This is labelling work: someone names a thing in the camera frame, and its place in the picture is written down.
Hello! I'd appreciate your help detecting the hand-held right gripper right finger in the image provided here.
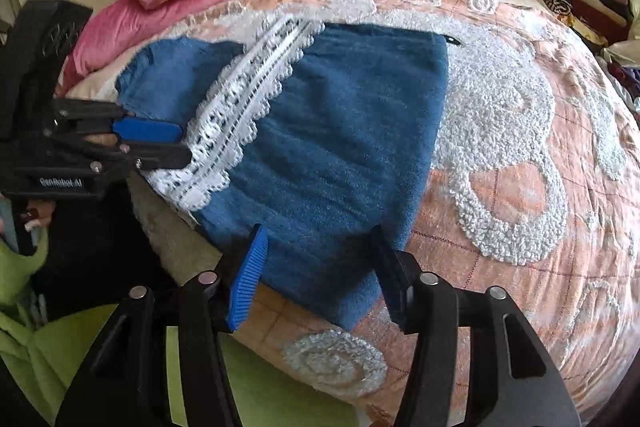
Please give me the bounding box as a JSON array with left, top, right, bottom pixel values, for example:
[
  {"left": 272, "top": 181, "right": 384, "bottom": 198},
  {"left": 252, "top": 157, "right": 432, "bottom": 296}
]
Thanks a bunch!
[{"left": 370, "top": 224, "right": 583, "bottom": 427}]

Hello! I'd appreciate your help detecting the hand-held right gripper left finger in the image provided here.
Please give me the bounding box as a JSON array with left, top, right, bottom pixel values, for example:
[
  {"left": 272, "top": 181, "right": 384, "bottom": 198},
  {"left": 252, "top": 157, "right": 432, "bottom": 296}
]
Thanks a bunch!
[{"left": 54, "top": 223, "right": 271, "bottom": 427}]

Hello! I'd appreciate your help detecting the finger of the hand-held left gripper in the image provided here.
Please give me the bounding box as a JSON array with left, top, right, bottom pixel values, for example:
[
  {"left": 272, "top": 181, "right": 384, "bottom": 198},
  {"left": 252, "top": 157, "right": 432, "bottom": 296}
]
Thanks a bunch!
[
  {"left": 55, "top": 99, "right": 183, "bottom": 144},
  {"left": 55, "top": 134, "right": 193, "bottom": 171}
]

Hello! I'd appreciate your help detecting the blue denim pants lace trim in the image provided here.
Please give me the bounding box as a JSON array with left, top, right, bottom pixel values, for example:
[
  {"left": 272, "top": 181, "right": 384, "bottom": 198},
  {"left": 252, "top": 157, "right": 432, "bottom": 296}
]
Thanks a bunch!
[{"left": 116, "top": 18, "right": 463, "bottom": 330}]

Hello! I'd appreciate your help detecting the person's left hand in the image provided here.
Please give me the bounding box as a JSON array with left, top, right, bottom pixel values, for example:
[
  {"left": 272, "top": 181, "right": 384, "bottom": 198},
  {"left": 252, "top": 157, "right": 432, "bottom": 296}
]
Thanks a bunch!
[{"left": 21, "top": 199, "right": 58, "bottom": 231}]

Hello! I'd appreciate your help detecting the lime green cloth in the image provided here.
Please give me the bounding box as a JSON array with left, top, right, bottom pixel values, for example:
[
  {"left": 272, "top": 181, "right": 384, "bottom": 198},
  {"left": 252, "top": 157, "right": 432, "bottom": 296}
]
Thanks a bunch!
[{"left": 0, "top": 232, "right": 361, "bottom": 427}]

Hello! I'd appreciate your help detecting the peach tufted blanket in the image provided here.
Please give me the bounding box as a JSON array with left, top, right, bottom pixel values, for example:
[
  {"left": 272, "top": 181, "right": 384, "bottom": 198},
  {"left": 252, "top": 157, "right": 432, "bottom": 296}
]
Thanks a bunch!
[{"left": 60, "top": 0, "right": 640, "bottom": 413}]

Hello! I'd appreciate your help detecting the purple clothes heap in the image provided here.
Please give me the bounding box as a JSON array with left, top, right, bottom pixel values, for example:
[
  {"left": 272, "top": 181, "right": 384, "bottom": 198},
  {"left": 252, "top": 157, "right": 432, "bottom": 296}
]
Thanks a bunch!
[{"left": 600, "top": 57, "right": 640, "bottom": 108}]

